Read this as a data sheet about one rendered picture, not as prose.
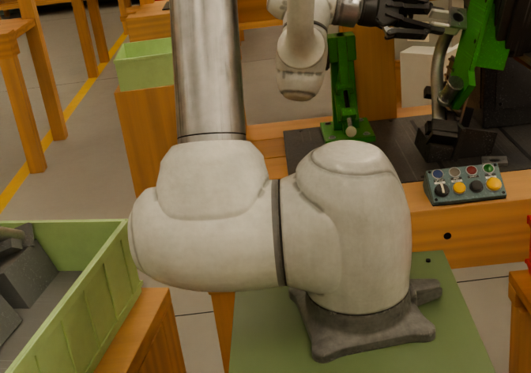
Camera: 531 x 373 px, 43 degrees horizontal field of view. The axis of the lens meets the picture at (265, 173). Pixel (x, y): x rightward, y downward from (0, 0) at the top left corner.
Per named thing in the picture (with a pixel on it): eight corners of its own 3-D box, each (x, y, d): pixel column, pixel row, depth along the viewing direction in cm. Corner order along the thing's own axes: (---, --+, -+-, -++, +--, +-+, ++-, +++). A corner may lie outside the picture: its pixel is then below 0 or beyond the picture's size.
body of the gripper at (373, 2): (362, 14, 149) (402, 20, 150) (363, -17, 152) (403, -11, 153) (354, 32, 156) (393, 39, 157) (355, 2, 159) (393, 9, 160)
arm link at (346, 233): (420, 314, 92) (422, 169, 82) (288, 321, 93) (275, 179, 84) (402, 250, 106) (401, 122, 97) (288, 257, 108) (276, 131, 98)
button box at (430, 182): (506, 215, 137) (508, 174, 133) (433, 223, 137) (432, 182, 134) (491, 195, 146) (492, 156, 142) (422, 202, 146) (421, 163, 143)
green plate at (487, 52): (499, 93, 150) (527, -1, 142) (463, 88, 149) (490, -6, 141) (483, 79, 161) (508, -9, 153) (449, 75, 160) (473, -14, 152)
